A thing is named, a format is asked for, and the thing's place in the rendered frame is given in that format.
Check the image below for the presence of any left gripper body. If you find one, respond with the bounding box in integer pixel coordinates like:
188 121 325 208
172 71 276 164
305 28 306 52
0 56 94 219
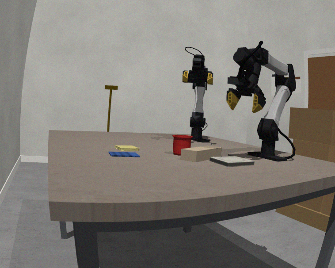
226 73 266 108

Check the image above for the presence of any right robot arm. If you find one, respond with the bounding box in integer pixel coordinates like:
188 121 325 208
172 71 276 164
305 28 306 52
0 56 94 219
190 54 209 142

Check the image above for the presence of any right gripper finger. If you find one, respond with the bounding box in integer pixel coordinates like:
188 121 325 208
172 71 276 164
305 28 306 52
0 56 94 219
183 71 188 82
207 73 213 84

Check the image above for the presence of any tan rectangular block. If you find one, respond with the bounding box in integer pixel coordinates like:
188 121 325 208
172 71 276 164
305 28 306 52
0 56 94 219
180 146 222 162

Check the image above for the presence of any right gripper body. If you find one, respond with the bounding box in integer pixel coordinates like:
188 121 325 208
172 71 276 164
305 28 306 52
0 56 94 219
188 69 213 83

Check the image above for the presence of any yellow sticky-note pad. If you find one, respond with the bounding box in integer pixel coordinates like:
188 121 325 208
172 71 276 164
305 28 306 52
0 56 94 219
115 145 140 151

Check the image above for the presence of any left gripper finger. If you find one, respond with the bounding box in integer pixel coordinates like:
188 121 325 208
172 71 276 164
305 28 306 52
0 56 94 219
226 91 239 110
252 94 263 113

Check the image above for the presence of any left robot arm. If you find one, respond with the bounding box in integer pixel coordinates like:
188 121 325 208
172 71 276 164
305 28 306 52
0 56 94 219
228 47 296 161

